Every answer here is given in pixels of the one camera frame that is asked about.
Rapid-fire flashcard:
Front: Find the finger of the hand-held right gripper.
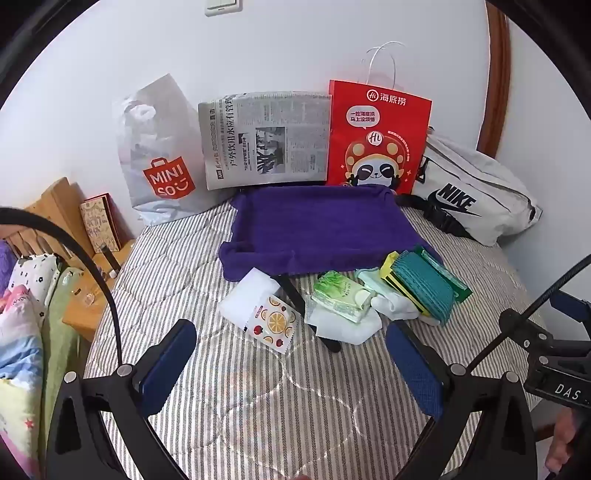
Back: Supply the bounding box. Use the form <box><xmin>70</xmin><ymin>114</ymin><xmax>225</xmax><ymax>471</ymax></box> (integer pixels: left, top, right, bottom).
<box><xmin>500</xmin><ymin>308</ymin><xmax>591</xmax><ymax>357</ymax></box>
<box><xmin>549</xmin><ymin>287</ymin><xmax>591</xmax><ymax>326</ymax></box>

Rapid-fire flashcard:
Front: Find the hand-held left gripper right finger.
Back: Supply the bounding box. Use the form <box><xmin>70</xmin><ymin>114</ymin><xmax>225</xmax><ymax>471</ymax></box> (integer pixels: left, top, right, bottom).
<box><xmin>385</xmin><ymin>323</ymin><xmax>539</xmax><ymax>480</ymax></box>

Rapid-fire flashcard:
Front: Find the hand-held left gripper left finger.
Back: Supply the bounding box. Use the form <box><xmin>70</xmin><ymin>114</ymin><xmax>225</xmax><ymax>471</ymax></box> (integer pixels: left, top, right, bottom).
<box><xmin>45</xmin><ymin>318</ymin><xmax>199</xmax><ymax>480</ymax></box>

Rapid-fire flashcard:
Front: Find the white socks pair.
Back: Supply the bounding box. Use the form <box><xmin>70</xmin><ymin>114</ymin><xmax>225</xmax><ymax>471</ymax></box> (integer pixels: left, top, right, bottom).
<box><xmin>369</xmin><ymin>291</ymin><xmax>437</xmax><ymax>326</ymax></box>

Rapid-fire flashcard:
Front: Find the green packet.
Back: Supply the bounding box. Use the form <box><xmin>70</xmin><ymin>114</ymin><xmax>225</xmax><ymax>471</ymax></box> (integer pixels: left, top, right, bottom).
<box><xmin>413</xmin><ymin>246</ymin><xmax>472</xmax><ymax>303</ymax></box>

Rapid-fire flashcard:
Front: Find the teal scouring cloth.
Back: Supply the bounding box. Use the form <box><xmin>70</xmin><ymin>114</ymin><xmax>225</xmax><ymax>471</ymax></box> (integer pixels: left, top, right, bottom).
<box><xmin>392</xmin><ymin>251</ymin><xmax>455</xmax><ymax>324</ymax></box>

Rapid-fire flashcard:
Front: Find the white paper towel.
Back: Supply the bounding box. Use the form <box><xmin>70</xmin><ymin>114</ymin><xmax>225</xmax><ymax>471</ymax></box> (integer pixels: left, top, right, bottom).
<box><xmin>305</xmin><ymin>305</ymin><xmax>384</xmax><ymax>347</ymax></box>

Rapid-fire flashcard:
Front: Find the mint green knit cloth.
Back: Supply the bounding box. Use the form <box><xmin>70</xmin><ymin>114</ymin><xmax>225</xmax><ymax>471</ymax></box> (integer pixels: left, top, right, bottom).
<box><xmin>358</xmin><ymin>268</ymin><xmax>393</xmax><ymax>296</ymax></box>

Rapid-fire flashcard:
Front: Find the yellow pouch with black straps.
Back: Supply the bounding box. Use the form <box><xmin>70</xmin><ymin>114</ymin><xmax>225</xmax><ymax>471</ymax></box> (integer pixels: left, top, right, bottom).
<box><xmin>379</xmin><ymin>251</ymin><xmax>432</xmax><ymax>319</ymax></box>

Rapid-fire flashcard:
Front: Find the green tissue pack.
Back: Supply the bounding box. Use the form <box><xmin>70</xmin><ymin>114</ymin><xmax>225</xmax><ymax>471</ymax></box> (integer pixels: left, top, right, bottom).
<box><xmin>311</xmin><ymin>271</ymin><xmax>377</xmax><ymax>324</ymax></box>

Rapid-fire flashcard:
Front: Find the fruit print packet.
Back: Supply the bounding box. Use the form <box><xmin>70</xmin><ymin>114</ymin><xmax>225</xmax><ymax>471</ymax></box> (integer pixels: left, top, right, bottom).
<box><xmin>245</xmin><ymin>295</ymin><xmax>298</xmax><ymax>354</ymax></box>

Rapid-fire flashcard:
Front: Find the purple cloth tray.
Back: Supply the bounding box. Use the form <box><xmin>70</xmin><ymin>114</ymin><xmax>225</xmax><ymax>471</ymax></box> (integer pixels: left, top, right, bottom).
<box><xmin>218</xmin><ymin>185</ymin><xmax>444</xmax><ymax>282</ymax></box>

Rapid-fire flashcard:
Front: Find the person's right hand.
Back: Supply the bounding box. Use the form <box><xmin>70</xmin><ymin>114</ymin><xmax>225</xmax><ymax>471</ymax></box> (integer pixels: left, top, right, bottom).
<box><xmin>545</xmin><ymin>410</ymin><xmax>580</xmax><ymax>480</ymax></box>

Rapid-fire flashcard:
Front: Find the wooden nightstand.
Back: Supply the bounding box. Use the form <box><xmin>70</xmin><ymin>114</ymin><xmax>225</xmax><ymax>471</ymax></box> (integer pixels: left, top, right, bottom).
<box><xmin>62</xmin><ymin>240</ymin><xmax>137</xmax><ymax>342</ymax></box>

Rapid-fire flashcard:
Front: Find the green blanket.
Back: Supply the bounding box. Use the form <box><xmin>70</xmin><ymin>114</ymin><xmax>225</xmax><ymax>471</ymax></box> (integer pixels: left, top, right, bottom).
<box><xmin>41</xmin><ymin>268</ymin><xmax>86</xmax><ymax>416</ymax></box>

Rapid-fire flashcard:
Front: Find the striped bed sheet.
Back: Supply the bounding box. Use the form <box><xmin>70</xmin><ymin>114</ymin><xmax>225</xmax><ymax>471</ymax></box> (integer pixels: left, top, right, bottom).
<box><xmin>85</xmin><ymin>198</ymin><xmax>555</xmax><ymax>480</ymax></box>

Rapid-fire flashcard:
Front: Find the black plastic tool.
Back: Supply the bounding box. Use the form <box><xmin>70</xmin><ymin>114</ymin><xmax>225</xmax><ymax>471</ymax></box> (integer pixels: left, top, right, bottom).
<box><xmin>274</xmin><ymin>274</ymin><xmax>342</xmax><ymax>352</ymax></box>

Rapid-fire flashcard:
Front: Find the colourful quilt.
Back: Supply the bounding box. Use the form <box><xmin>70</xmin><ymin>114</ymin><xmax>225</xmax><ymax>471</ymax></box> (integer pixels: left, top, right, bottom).
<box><xmin>0</xmin><ymin>286</ymin><xmax>47</xmax><ymax>480</ymax></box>

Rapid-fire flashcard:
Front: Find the white waist bag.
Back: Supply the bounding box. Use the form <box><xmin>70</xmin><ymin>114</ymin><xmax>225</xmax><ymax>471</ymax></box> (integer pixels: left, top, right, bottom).
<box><xmin>397</xmin><ymin>127</ymin><xmax>543</xmax><ymax>246</ymax></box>

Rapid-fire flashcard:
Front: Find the patterned book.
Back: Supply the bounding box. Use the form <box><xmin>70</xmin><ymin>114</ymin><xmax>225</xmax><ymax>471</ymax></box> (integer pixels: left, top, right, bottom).
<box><xmin>79</xmin><ymin>194</ymin><xmax>123</xmax><ymax>254</ymax></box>

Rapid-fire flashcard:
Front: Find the white dotted pillow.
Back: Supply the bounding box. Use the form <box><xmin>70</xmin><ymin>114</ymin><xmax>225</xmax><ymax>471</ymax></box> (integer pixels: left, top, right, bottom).
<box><xmin>9</xmin><ymin>253</ymin><xmax>61</xmax><ymax>319</ymax></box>

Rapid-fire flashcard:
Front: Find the purple plush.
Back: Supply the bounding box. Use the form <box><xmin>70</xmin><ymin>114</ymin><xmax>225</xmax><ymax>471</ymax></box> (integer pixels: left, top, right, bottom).
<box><xmin>0</xmin><ymin>240</ymin><xmax>17</xmax><ymax>278</ymax></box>

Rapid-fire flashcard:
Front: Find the wooden headboard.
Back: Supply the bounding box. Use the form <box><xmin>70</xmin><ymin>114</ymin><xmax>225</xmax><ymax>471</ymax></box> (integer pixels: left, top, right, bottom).
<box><xmin>0</xmin><ymin>178</ymin><xmax>98</xmax><ymax>278</ymax></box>

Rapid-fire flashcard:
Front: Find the white plastic shopping bag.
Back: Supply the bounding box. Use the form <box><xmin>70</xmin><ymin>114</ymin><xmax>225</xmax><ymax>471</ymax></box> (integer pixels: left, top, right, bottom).
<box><xmin>113</xmin><ymin>74</ymin><xmax>232</xmax><ymax>227</ymax></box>

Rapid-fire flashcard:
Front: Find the red paper bag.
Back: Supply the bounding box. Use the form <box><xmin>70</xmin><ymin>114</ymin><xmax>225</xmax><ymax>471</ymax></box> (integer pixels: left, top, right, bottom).
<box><xmin>327</xmin><ymin>41</ymin><xmax>433</xmax><ymax>195</ymax></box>

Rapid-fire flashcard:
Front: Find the folded newspaper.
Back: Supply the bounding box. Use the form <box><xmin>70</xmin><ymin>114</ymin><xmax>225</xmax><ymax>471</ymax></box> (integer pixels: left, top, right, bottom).
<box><xmin>198</xmin><ymin>91</ymin><xmax>333</xmax><ymax>191</ymax></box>

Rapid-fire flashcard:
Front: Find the wooden door frame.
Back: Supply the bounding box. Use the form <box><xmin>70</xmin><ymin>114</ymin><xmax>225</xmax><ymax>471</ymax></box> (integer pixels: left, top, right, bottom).
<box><xmin>478</xmin><ymin>4</ymin><xmax>511</xmax><ymax>158</ymax></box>

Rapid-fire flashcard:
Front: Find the white light switch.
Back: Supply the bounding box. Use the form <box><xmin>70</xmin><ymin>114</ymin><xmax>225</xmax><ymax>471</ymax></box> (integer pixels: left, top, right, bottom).
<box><xmin>205</xmin><ymin>0</ymin><xmax>243</xmax><ymax>17</ymax></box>

